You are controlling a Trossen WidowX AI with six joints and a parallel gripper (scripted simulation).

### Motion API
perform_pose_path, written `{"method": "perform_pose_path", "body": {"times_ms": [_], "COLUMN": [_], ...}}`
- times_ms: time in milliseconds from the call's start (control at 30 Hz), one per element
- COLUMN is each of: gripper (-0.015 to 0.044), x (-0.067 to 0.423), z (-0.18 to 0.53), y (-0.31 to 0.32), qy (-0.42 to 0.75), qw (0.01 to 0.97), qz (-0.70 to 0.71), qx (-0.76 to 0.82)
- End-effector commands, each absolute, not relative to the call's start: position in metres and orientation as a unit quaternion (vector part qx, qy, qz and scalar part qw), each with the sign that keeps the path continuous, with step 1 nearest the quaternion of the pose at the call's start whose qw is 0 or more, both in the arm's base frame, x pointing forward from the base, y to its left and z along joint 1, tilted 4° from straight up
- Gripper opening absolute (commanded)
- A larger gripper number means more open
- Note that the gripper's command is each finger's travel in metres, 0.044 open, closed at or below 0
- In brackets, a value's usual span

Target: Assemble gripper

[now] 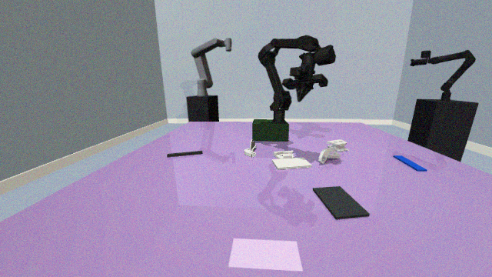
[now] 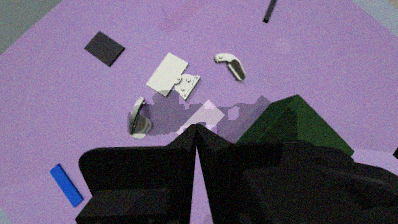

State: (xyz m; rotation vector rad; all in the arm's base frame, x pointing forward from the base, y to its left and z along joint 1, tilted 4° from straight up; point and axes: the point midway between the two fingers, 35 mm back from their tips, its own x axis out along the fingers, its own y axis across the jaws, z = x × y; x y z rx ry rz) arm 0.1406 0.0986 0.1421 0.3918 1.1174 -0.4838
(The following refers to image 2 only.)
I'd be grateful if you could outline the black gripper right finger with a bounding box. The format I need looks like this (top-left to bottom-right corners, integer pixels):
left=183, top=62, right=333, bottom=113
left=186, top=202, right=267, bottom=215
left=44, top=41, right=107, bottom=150
left=196, top=124, right=317, bottom=224

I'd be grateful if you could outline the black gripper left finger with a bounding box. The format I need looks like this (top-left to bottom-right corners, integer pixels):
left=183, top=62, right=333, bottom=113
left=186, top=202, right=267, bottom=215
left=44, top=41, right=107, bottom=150
left=78, top=124, right=197, bottom=224

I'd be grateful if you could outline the blue rectangular bar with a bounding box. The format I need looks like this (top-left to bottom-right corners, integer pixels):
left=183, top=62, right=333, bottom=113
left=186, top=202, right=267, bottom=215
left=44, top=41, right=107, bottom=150
left=50, top=164, right=84, bottom=208

